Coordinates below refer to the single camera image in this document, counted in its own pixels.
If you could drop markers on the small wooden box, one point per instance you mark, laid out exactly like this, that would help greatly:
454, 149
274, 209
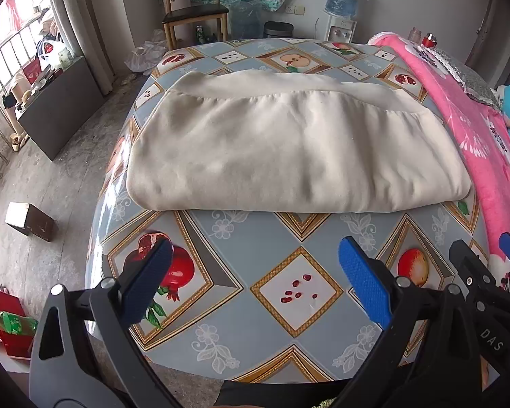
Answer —
29, 221

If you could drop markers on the crumpled white plastic bag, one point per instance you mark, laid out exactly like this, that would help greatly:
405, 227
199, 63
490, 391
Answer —
146, 55

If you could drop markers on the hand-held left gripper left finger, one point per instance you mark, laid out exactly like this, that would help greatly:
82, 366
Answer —
151, 280

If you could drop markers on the white water dispenser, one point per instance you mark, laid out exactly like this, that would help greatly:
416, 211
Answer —
340, 32

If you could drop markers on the empty clear water jug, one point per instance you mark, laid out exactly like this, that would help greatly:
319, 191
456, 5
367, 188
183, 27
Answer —
246, 21

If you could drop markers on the fruit-patterned tablecloth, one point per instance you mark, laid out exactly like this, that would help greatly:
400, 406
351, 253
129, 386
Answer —
238, 306

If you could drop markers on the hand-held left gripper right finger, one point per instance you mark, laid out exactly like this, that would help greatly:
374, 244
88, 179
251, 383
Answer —
365, 282

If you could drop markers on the small red container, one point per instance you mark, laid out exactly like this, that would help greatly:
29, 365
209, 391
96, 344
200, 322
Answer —
429, 41

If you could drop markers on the white wall socket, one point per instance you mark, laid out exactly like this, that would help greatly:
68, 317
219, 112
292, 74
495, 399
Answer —
295, 9

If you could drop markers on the green and white carton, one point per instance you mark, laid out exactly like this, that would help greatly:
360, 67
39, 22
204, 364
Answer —
64, 57

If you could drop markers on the grey lace-trimmed cloth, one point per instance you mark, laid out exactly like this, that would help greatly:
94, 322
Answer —
467, 72

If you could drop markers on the grey curtain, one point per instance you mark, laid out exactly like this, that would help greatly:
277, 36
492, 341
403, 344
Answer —
80, 21

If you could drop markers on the red gift box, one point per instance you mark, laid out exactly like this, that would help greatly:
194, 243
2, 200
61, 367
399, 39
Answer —
31, 71

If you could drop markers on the black trash bin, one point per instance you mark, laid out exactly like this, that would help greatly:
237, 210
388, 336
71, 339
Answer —
278, 30

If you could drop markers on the pink printed blanket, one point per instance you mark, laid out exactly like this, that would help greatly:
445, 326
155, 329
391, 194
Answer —
471, 144

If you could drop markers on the person's dark clothing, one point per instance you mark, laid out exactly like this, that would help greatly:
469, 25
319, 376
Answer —
280, 395

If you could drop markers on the red gift bag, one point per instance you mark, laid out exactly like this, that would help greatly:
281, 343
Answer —
15, 342

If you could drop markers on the white plastic carrier bag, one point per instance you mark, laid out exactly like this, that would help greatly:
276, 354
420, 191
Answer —
51, 56

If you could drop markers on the beige zip jacket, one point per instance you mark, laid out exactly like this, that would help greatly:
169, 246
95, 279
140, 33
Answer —
280, 144

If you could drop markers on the green plastic bottle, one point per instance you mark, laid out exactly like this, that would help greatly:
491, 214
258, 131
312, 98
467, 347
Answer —
12, 322

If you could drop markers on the wooden chair with dark seat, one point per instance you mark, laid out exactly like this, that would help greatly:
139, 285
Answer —
195, 12

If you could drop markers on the dark grey cabinet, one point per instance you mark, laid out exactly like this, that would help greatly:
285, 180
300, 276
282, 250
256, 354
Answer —
63, 110

